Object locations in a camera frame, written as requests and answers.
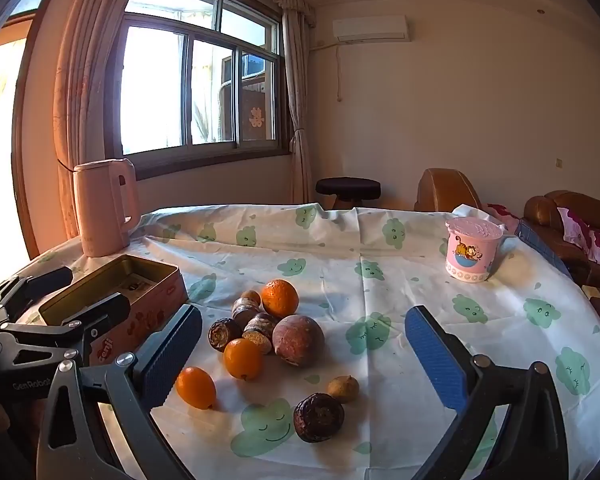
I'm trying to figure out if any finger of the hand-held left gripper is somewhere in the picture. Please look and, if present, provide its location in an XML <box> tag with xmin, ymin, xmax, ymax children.
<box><xmin>0</xmin><ymin>266</ymin><xmax>75</xmax><ymax>328</ymax></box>
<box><xmin>0</xmin><ymin>292</ymin><xmax>131</xmax><ymax>361</ymax></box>

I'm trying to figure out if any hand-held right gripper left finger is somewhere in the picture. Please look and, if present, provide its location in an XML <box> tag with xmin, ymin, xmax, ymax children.
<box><xmin>35</xmin><ymin>304</ymin><xmax>203</xmax><ymax>480</ymax></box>

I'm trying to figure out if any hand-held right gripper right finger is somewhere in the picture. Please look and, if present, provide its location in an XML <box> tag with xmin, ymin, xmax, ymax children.
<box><xmin>405</xmin><ymin>305</ymin><xmax>571</xmax><ymax>480</ymax></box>

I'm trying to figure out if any oval orange kumquat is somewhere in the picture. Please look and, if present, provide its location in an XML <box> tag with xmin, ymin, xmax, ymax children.
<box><xmin>175</xmin><ymin>367</ymin><xmax>217</xmax><ymax>410</ymax></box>
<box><xmin>223</xmin><ymin>338</ymin><xmax>265</xmax><ymax>381</ymax></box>

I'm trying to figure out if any dark water chestnut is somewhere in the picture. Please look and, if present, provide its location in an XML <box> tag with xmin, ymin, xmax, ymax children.
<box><xmin>293</xmin><ymin>393</ymin><xmax>345</xmax><ymax>444</ymax></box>
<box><xmin>208</xmin><ymin>317</ymin><xmax>243</xmax><ymax>352</ymax></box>

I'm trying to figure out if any pink metal tin box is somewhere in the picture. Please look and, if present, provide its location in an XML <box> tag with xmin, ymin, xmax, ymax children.
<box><xmin>38</xmin><ymin>254</ymin><xmax>190</xmax><ymax>368</ymax></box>

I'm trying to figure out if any round orange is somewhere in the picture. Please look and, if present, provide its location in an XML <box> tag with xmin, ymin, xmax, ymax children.
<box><xmin>261</xmin><ymin>279</ymin><xmax>300</xmax><ymax>318</ymax></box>

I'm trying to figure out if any purple brown round fruit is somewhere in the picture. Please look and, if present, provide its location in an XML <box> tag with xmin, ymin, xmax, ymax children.
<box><xmin>272</xmin><ymin>314</ymin><xmax>326</xmax><ymax>367</ymax></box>

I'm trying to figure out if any pink electric kettle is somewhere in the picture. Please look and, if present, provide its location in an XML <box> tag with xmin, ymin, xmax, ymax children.
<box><xmin>73</xmin><ymin>158</ymin><xmax>142</xmax><ymax>258</ymax></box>

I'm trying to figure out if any pink cartoon cup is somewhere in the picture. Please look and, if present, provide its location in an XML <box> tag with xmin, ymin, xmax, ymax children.
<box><xmin>440</xmin><ymin>217</ymin><xmax>510</xmax><ymax>283</ymax></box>

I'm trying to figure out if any white tablecloth with green clouds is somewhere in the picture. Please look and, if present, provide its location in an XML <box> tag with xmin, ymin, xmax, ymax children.
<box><xmin>10</xmin><ymin>202</ymin><xmax>600</xmax><ymax>480</ymax></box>

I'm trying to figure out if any blue plaid cloth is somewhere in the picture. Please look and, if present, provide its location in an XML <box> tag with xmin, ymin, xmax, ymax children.
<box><xmin>515</xmin><ymin>220</ymin><xmax>576</xmax><ymax>281</ymax></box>

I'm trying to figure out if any pink floral pillow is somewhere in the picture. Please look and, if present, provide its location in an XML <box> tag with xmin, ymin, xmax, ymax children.
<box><xmin>485</xmin><ymin>203</ymin><xmax>521</xmax><ymax>233</ymax></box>
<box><xmin>556</xmin><ymin>206</ymin><xmax>600</xmax><ymax>267</ymax></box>

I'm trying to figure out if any brown leather armchair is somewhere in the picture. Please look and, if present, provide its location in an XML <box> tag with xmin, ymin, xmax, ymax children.
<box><xmin>414</xmin><ymin>168</ymin><xmax>483</xmax><ymax>212</ymax></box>

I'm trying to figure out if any brown leather sofa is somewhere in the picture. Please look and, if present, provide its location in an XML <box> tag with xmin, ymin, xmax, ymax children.
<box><xmin>522</xmin><ymin>190</ymin><xmax>600</xmax><ymax>286</ymax></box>

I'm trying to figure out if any black round stool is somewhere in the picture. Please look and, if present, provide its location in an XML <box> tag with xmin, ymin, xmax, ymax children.
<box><xmin>315</xmin><ymin>177</ymin><xmax>382</xmax><ymax>211</ymax></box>

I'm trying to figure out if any beige patterned curtain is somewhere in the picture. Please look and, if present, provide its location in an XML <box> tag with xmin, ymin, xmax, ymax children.
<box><xmin>280</xmin><ymin>7</ymin><xmax>317</xmax><ymax>206</ymax></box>
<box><xmin>52</xmin><ymin>0</ymin><xmax>151</xmax><ymax>241</ymax></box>

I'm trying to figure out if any brown framed sliding window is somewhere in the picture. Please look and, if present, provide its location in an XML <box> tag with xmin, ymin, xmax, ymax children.
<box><xmin>105</xmin><ymin>0</ymin><xmax>293</xmax><ymax>181</ymax></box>

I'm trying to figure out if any wooden balcony door frame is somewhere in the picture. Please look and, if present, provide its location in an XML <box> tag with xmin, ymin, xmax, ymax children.
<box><xmin>0</xmin><ymin>10</ymin><xmax>46</xmax><ymax>261</ymax></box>

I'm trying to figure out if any air conditioner cord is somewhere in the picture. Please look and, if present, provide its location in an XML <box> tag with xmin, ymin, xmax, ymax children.
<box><xmin>334</xmin><ymin>42</ymin><xmax>345</xmax><ymax>103</ymax></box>

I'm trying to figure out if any white wall air conditioner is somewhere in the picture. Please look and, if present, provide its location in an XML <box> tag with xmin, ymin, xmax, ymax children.
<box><xmin>332</xmin><ymin>15</ymin><xmax>410</xmax><ymax>44</ymax></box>

